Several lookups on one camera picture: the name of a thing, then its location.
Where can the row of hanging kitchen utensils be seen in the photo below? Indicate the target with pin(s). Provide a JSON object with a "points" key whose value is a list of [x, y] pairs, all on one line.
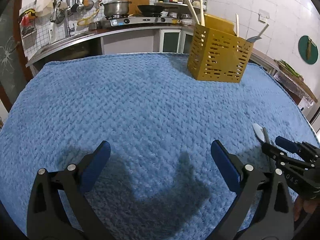
{"points": [[75, 5]]}

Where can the wooden chopstick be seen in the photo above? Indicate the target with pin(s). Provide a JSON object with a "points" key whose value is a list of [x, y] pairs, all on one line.
{"points": [[237, 25], [202, 15], [192, 11]]}

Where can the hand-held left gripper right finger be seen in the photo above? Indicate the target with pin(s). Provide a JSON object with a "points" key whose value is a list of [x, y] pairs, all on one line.
{"points": [[225, 165]]}

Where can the metal fork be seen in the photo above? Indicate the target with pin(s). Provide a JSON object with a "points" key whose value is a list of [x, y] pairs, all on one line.
{"points": [[253, 39]]}

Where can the glass cabinet door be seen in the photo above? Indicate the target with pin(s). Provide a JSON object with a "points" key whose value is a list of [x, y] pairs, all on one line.
{"points": [[170, 41], [187, 43]]}

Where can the black wok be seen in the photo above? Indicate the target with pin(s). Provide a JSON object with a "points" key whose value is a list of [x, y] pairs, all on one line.
{"points": [[150, 9]]}

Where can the steel gas stove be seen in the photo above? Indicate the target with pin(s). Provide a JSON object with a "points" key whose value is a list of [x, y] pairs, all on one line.
{"points": [[140, 20]]}

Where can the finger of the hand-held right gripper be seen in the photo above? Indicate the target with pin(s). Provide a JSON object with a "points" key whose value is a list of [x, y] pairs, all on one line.
{"points": [[287, 143], [273, 153]]}

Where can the stack of white dishes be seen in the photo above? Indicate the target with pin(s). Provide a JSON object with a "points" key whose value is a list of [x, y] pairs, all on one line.
{"points": [[186, 20]]}

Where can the steel cooking pot with lid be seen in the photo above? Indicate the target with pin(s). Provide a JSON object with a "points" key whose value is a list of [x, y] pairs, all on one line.
{"points": [[116, 7]]}

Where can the brown wooden door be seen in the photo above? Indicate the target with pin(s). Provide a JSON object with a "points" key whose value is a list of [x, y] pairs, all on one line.
{"points": [[10, 67]]}

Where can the yellow slotted utensil holder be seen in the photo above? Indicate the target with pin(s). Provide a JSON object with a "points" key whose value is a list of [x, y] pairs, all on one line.
{"points": [[220, 55]]}

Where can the steel faucet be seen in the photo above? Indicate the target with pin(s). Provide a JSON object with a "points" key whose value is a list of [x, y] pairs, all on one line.
{"points": [[67, 22]]}

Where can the green vegetables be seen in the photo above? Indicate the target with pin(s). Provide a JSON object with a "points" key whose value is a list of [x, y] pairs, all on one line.
{"points": [[290, 68]]}

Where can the white hanging cloth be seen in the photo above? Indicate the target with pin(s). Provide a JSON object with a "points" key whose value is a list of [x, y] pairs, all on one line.
{"points": [[43, 6]]}

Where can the metal spoon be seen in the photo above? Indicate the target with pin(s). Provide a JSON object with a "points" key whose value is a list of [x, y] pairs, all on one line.
{"points": [[258, 131]]}

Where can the small steel cup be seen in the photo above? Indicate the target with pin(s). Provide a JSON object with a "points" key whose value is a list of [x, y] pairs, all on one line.
{"points": [[93, 26]]}

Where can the blue knitted towel mat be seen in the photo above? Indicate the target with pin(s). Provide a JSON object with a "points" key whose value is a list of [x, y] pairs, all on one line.
{"points": [[150, 105]]}

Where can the steel kitchen sink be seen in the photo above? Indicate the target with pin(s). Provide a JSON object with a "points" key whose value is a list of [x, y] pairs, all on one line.
{"points": [[65, 46]]}

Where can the person's right hand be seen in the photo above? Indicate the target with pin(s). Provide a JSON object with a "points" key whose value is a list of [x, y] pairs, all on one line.
{"points": [[301, 208]]}

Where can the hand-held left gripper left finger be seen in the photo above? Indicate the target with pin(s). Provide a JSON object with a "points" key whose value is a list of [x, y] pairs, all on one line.
{"points": [[96, 162]]}

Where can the white wall socket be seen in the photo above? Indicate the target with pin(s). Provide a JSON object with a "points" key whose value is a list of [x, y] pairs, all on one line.
{"points": [[263, 16]]}

